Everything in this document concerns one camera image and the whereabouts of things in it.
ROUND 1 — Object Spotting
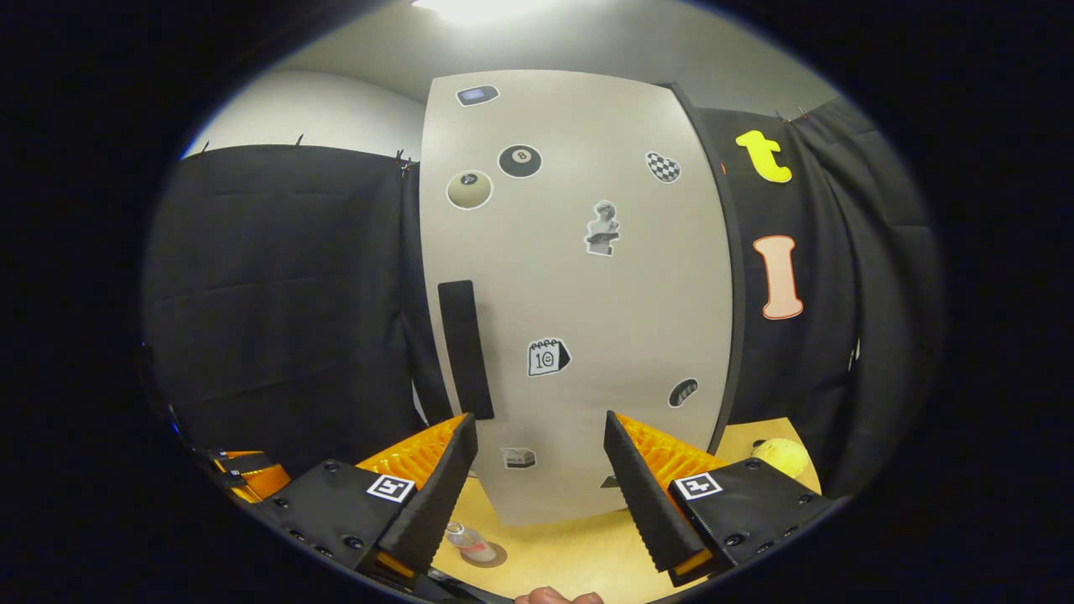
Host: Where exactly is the white cabinet door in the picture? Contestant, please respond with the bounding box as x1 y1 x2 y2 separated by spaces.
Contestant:
418 70 739 527

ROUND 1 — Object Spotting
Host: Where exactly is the black backdrop cloth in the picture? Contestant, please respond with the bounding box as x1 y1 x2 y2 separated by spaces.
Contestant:
143 96 945 504

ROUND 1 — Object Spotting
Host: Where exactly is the clear plastic bottle pink label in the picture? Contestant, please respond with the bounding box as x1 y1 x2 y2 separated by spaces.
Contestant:
445 522 498 563

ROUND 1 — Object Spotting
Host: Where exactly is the dark grey cabinet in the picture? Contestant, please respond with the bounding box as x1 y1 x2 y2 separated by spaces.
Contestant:
667 82 749 456

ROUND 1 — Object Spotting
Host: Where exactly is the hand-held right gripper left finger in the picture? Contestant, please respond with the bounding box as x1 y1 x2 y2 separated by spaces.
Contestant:
252 413 479 580

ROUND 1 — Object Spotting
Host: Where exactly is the yellow round plush toy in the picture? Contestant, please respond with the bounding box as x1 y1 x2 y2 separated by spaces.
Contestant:
751 438 811 481

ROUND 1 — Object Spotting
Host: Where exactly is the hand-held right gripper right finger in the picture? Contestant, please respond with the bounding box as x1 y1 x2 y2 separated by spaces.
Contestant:
604 411 844 588

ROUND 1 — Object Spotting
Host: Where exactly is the black door handle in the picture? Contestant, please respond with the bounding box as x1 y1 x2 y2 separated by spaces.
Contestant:
437 280 496 420

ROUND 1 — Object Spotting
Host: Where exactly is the round brown coaster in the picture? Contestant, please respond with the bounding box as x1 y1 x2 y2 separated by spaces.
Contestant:
457 541 509 569

